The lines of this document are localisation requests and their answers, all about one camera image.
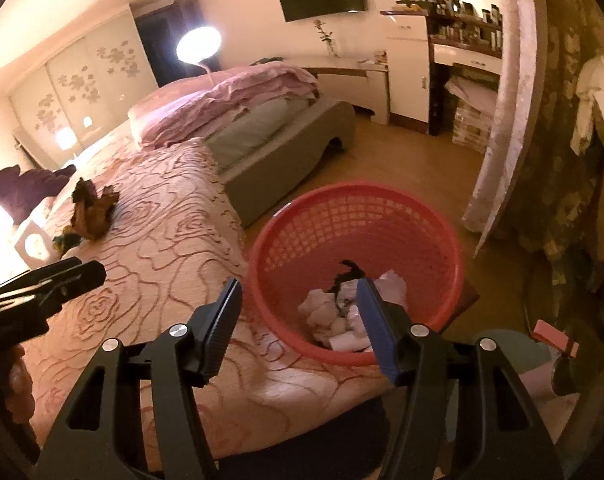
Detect white hanging cloth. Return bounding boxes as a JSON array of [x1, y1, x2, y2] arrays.
[[570, 55, 604, 157]]

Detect ring light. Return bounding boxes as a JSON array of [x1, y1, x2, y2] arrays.
[[176, 27, 223, 92]]

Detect white dressing table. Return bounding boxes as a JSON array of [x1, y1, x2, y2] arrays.
[[381, 10, 502, 137]]

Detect brown crumpled paper bag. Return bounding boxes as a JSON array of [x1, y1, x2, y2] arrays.
[[69, 177, 121, 240]]

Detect yellow blue crumpled packet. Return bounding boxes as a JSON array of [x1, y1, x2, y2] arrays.
[[52, 230, 84, 254]]

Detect floral sliding wardrobe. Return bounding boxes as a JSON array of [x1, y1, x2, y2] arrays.
[[9, 2, 159, 168]]

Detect red plastic basket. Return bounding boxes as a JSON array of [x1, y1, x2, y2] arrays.
[[248, 182, 465, 367]]

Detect white low cabinet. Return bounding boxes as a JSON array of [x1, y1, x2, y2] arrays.
[[302, 55, 391, 124]]

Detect white box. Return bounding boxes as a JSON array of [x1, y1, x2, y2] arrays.
[[13, 220, 52, 267]]

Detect dark wrapper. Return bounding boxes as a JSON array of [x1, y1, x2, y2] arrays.
[[324, 259, 367, 312]]

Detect grey bed frame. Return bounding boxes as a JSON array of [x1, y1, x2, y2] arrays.
[[206, 97, 357, 229]]

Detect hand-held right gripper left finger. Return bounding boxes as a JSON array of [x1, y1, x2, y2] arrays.
[[34, 277, 243, 480]]

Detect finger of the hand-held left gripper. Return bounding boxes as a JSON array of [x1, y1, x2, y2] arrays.
[[0, 261, 107, 322], [0, 256, 85, 295]]

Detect dark purple clothing pile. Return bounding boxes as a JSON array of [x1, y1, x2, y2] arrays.
[[0, 162, 78, 222]]

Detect pink box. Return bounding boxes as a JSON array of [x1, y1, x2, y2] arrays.
[[532, 320, 582, 359]]

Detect floral curtain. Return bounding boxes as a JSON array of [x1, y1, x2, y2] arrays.
[[502, 0, 604, 361]]

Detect pink floral bedsheet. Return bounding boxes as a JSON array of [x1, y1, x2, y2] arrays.
[[44, 120, 148, 196]]

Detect pink folded quilt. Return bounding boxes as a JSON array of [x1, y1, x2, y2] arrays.
[[128, 62, 319, 149]]

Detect rose pattern blanket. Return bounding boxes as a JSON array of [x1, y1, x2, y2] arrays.
[[12, 137, 397, 471]]

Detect white tissue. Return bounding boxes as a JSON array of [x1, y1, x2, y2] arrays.
[[301, 287, 353, 337], [374, 269, 409, 307]]

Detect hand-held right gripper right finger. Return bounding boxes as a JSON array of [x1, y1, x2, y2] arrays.
[[356, 277, 565, 480]]

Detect pale sheer curtain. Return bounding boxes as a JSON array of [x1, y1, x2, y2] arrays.
[[462, 0, 540, 257]]

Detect person's left hand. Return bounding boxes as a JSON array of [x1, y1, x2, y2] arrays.
[[6, 347, 36, 425]]

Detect dark wooden door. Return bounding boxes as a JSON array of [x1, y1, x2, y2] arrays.
[[134, 2, 203, 87]]

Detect stacked packages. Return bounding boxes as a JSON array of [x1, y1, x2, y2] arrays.
[[444, 76, 498, 157]]

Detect white plastic bottle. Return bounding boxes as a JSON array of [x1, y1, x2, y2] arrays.
[[328, 327, 377, 354]]

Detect row of cosmetic bottles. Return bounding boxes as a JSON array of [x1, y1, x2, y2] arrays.
[[397, 0, 503, 54]]

